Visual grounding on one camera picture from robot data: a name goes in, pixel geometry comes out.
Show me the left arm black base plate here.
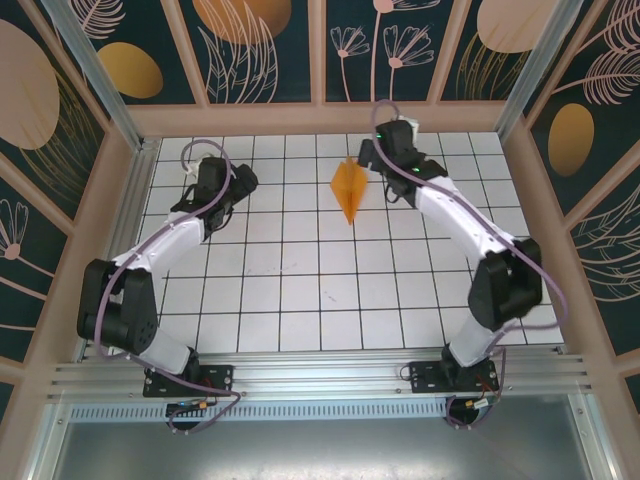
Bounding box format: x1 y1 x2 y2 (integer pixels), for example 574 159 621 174
142 364 237 399

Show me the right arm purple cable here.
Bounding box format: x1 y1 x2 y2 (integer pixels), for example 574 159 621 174
370 99 571 432

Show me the long aluminium mounting rail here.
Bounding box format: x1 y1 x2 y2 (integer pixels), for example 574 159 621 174
47 351 599 402

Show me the orange square paper sheet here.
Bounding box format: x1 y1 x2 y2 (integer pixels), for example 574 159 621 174
330 154 372 228

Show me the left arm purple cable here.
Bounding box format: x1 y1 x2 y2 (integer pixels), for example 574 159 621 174
95 138 247 435

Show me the aluminium frame post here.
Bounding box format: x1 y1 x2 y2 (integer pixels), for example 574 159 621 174
496 0 585 135
39 0 147 154

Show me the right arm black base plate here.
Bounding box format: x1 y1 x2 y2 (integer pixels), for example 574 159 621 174
408 360 501 396

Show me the right aluminium frame post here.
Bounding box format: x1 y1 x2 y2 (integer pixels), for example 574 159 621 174
496 0 585 135

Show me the aluminium side rail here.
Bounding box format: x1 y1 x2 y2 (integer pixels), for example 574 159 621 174
77 138 162 364

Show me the left aluminium frame post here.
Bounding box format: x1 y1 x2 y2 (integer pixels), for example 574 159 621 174
39 0 147 154

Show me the grey sheet metal panel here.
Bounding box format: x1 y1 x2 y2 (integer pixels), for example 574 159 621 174
43 392 611 480

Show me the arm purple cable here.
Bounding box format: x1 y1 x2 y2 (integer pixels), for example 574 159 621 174
95 138 247 435
370 99 571 432

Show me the slotted grey cable duct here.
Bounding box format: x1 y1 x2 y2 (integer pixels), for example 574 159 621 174
69 398 451 422

